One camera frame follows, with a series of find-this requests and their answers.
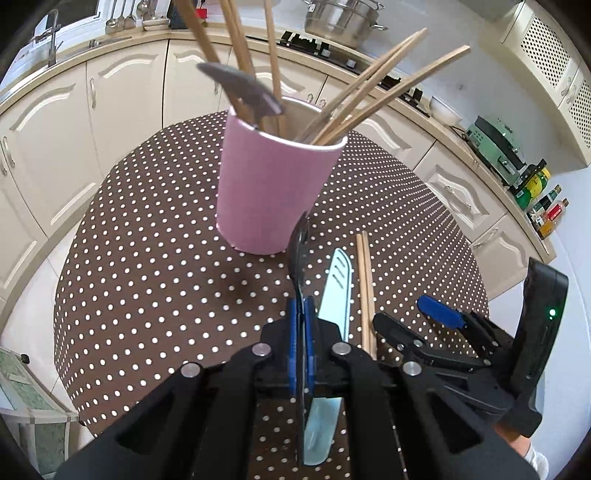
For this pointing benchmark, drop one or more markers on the steel sink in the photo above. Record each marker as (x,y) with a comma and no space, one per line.
(33,61)

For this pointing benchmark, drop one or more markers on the white bowl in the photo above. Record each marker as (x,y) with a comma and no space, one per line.
(443,113)

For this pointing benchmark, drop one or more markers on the dark flat spatula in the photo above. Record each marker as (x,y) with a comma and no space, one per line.
(245,87)

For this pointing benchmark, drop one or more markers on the green yellow bottle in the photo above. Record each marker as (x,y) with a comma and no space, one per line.
(532,189)

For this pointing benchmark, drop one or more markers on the hanging utensil rack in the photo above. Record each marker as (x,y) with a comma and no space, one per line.
(129,15)

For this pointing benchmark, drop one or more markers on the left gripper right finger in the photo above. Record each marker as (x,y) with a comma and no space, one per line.
(403,422)

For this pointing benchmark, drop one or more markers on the glass side cabinet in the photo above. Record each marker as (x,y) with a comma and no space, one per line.
(40,426)

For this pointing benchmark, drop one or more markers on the pink utensil holder cup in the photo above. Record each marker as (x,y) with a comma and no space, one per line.
(266,182)

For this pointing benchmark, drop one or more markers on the steel steamer pot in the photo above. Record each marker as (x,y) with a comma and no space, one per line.
(345,22)

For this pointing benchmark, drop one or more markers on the red sauce bottle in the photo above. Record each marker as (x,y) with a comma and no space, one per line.
(552,217)

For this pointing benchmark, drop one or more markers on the wooden chopstick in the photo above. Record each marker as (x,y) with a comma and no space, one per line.
(362,274)
(237,36)
(340,128)
(188,13)
(274,59)
(338,110)
(370,295)

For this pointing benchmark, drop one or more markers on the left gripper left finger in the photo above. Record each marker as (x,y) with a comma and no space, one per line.
(198,423)

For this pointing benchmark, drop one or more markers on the green electric cooker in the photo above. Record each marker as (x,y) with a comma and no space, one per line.
(494,144)

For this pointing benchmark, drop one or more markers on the upper cream cabinets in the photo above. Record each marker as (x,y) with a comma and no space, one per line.
(543,59)

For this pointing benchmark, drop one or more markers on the lower cream cabinets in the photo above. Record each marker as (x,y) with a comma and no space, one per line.
(64,126)

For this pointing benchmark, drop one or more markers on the person's right hand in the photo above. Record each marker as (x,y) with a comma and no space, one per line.
(518,442)

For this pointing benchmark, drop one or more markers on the dark oil bottle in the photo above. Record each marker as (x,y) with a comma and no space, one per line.
(526,175)

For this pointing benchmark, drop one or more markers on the brown polka dot tablecloth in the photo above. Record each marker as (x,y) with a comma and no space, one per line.
(150,284)

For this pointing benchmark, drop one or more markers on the steel faucet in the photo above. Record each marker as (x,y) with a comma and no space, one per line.
(50,32)

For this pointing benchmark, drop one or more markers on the cream cabinets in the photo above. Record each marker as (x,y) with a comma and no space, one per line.
(64,126)
(543,59)

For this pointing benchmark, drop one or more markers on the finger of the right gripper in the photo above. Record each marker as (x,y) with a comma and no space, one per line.
(411,346)
(480,332)

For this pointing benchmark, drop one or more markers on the metal spoon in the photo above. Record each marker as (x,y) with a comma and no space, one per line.
(298,348)

